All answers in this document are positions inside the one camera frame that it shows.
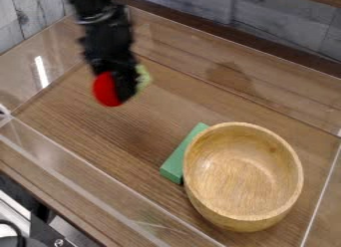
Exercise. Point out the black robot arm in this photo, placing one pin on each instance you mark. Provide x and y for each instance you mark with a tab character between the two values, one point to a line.
85	5

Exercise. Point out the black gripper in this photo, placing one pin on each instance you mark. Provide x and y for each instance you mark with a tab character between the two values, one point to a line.
107	43

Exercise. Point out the wooden bowl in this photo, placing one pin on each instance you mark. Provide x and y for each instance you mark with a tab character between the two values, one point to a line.
243	176

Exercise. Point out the clear acrylic enclosure wall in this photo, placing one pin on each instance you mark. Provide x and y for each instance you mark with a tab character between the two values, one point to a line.
93	127

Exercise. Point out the red plush strawberry fruit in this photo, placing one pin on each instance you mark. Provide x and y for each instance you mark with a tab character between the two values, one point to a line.
103	87

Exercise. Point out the green rectangular block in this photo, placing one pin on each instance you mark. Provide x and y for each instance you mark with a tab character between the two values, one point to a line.
172	167

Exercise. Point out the black clamp under table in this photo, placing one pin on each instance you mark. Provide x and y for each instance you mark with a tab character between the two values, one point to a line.
43	235

